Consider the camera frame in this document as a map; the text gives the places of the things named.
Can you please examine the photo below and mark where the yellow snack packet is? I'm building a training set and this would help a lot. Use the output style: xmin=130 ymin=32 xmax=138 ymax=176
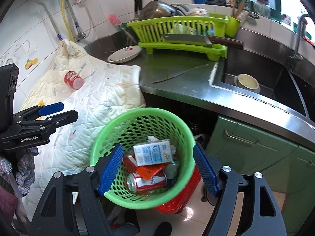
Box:
xmin=36 ymin=100 xmax=45 ymax=120

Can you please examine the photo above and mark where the red soda can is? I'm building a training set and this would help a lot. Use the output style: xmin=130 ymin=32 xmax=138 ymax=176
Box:
xmin=127 ymin=172 xmax=167 ymax=193

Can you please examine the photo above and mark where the orange snack wrapper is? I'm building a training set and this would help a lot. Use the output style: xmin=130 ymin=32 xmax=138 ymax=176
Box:
xmin=135 ymin=163 xmax=169 ymax=180

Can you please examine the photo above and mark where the red instant noodle cup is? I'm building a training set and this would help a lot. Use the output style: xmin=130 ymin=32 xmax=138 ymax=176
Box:
xmin=64 ymin=70 xmax=84 ymax=90

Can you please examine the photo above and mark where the blue white milk carton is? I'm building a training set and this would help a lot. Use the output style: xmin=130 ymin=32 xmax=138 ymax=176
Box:
xmin=133 ymin=142 xmax=173 ymax=166

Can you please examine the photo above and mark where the paper wad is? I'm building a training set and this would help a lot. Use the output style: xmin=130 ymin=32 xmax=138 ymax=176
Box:
xmin=147 ymin=135 xmax=176 ymax=156

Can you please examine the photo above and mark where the pink forearm sleeve left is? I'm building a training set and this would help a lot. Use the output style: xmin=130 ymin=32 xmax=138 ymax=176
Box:
xmin=0 ymin=177 xmax=18 ymax=222

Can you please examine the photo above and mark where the green plastic trash basket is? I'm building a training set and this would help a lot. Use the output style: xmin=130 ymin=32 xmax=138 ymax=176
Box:
xmin=90 ymin=108 xmax=195 ymax=210

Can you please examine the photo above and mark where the steel kitchen knife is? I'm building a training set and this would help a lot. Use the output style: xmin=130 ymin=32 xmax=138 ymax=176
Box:
xmin=151 ymin=63 xmax=209 ymax=84

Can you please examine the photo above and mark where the gloved left hand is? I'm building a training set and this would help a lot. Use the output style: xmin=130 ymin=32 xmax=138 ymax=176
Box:
xmin=1 ymin=147 xmax=38 ymax=196

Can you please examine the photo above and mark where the red plastic stool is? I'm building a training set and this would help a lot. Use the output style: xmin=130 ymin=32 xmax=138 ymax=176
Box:
xmin=155 ymin=167 xmax=201 ymax=215

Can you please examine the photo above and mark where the cream quilted cloth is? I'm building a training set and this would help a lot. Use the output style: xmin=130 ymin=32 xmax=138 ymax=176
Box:
xmin=21 ymin=40 xmax=145 ymax=219

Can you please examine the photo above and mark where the green cabinet door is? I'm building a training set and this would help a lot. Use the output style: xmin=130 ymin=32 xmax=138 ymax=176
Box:
xmin=206 ymin=116 xmax=314 ymax=235

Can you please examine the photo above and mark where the cream bowl in sink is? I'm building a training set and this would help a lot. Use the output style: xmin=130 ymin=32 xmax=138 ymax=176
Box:
xmin=234 ymin=74 xmax=260 ymax=93

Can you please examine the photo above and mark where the white plate with red dot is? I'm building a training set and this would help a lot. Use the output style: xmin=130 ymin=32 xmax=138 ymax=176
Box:
xmin=107 ymin=45 xmax=142 ymax=64

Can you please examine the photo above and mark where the steel sink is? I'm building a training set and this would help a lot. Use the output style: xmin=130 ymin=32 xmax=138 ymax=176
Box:
xmin=213 ymin=48 xmax=309 ymax=118

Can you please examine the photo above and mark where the pink bottle brush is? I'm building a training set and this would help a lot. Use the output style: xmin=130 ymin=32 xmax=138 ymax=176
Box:
xmin=108 ymin=14 xmax=137 ymax=44

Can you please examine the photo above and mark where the green dish rack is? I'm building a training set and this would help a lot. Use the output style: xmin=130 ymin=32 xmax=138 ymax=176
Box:
xmin=128 ymin=14 xmax=229 ymax=62

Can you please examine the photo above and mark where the steel faucet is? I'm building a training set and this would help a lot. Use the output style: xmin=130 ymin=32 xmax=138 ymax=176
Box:
xmin=287 ymin=13 xmax=314 ymax=71

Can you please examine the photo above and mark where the steel pot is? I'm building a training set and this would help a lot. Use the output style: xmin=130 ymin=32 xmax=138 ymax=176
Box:
xmin=139 ymin=1 xmax=176 ymax=20

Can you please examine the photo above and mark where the yellow gas hose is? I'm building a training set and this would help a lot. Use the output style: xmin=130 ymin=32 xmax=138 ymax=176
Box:
xmin=59 ymin=0 xmax=75 ymax=42

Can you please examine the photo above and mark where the cleaver with wooden handle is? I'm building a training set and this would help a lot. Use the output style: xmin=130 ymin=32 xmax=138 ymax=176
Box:
xmin=161 ymin=34 xmax=244 ymax=50

